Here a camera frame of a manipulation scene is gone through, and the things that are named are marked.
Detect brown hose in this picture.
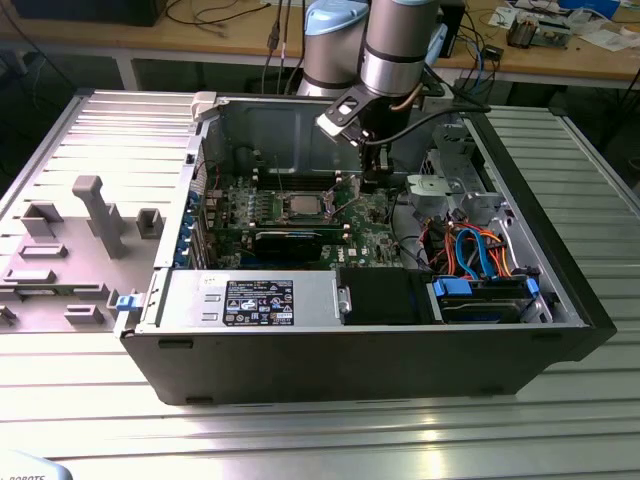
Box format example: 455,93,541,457
389,81,427,112

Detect black RAM slot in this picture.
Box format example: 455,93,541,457
254,168,341,181
254,179,342,192
207,225,352,240

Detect orange wire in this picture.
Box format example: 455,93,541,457
487,227,519,279
442,227,459,277

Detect thin blue cable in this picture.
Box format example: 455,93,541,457
474,44,489,94

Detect black monitor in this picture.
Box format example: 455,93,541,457
14,0,161,28

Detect grey parts rack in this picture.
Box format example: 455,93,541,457
0,174,167,335

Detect black graphics card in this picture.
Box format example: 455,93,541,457
252,228,325,263

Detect metal heat sink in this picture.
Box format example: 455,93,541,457
507,13,540,50

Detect black open PC case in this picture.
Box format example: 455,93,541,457
113,89,619,407

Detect black tower box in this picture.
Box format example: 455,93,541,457
439,0,467,59

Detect metal socket cover frame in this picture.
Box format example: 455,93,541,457
323,175,362,213

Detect grey electronic device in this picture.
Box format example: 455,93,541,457
537,19,574,49

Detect silver power supply unit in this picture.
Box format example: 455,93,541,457
154,269,346,332

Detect blue flat data cable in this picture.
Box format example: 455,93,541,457
453,224,497,281

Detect wooden workbench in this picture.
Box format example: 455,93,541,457
0,0,640,92

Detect pale blue teach pendant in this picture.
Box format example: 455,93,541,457
0,448,75,480

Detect silver CPU plate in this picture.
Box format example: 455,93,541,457
289,196,324,219

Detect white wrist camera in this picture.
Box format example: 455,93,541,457
315,87,374,147

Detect hard disk in blue carrier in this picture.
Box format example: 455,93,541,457
430,275,542,324

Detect white papers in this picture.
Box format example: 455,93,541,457
582,28,634,52

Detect black plastic shroud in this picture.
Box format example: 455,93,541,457
335,267,437,327

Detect long black cable loop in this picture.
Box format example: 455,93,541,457
390,189,436,274

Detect silver metal drive cage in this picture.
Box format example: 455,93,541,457
404,122,504,227

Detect CPU socket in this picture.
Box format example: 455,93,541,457
281,191,335,224

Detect green motherboard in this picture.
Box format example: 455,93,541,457
202,172,407,271

